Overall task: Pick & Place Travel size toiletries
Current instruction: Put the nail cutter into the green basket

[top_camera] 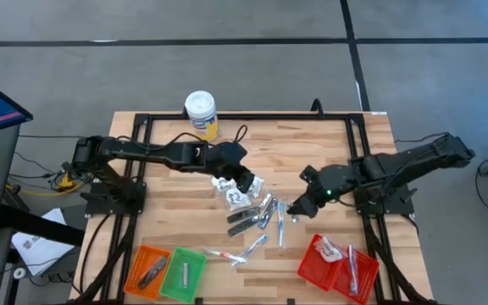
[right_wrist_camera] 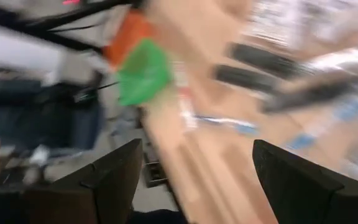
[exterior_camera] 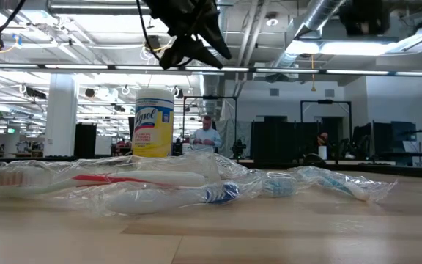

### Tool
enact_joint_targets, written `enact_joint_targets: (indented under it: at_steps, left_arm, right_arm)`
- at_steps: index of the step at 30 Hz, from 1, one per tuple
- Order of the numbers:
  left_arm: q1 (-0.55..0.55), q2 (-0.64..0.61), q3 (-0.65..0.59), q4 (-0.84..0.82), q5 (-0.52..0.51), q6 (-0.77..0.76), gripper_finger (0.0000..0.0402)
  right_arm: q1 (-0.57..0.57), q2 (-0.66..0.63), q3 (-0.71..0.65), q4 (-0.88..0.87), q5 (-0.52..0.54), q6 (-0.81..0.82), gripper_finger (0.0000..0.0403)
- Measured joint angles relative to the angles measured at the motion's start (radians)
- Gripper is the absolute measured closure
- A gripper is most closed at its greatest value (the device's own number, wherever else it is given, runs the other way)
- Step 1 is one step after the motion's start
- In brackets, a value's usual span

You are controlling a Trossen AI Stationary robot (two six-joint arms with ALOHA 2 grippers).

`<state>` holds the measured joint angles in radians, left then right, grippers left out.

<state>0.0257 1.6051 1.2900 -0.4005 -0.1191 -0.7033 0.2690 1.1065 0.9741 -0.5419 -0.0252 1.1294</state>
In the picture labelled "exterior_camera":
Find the clear bagged vanity pack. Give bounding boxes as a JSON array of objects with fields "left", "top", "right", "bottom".
[{"left": 214, "top": 153, "right": 260, "bottom": 177}]

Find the standing person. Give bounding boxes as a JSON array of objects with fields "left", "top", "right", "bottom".
[{"left": 190, "top": 115, "right": 223, "bottom": 154}]

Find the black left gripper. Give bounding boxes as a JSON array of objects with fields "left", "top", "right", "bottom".
[{"left": 143, "top": 0, "right": 232, "bottom": 71}]

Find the overhead bar with light strips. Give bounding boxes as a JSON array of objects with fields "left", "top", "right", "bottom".
[{"left": 0, "top": 62, "right": 422, "bottom": 77}]

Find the black partition wall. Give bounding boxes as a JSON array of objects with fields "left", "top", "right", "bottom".
[{"left": 251, "top": 116, "right": 351, "bottom": 166}]

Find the white pillar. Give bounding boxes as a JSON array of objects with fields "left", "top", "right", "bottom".
[{"left": 44, "top": 73, "right": 78, "bottom": 158}]

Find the black frame stand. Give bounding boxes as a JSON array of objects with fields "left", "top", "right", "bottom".
[
  {"left": 182, "top": 95, "right": 238, "bottom": 157},
  {"left": 300, "top": 99, "right": 353, "bottom": 155}
]

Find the red white bagged toothbrush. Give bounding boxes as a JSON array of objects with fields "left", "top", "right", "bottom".
[{"left": 0, "top": 157, "right": 221, "bottom": 202}]

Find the silver ventilation duct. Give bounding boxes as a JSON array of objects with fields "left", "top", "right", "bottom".
[{"left": 269, "top": 0, "right": 346, "bottom": 69}]

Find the dark blue bagged toothbrush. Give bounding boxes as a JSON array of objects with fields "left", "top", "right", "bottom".
[{"left": 86, "top": 181, "right": 243, "bottom": 217}]

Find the light blue bagged toothbrush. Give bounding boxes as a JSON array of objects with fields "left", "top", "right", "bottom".
[
  {"left": 232, "top": 170, "right": 300, "bottom": 199},
  {"left": 293, "top": 165, "right": 398, "bottom": 202}
]

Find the yellow white wipes canister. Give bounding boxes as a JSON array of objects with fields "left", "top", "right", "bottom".
[{"left": 132, "top": 87, "right": 176, "bottom": 158}]

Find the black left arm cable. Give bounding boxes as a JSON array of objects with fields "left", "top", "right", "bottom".
[{"left": 0, "top": 0, "right": 28, "bottom": 56}]

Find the seated person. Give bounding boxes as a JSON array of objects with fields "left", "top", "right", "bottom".
[{"left": 313, "top": 131, "right": 332, "bottom": 158}]

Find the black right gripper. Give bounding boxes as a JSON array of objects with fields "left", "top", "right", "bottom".
[{"left": 338, "top": 0, "right": 391, "bottom": 36}]

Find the black partition panel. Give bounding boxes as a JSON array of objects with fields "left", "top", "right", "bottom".
[{"left": 74, "top": 122, "right": 97, "bottom": 158}]

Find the dark background monitor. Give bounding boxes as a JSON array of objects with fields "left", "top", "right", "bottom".
[{"left": 390, "top": 120, "right": 418, "bottom": 155}]

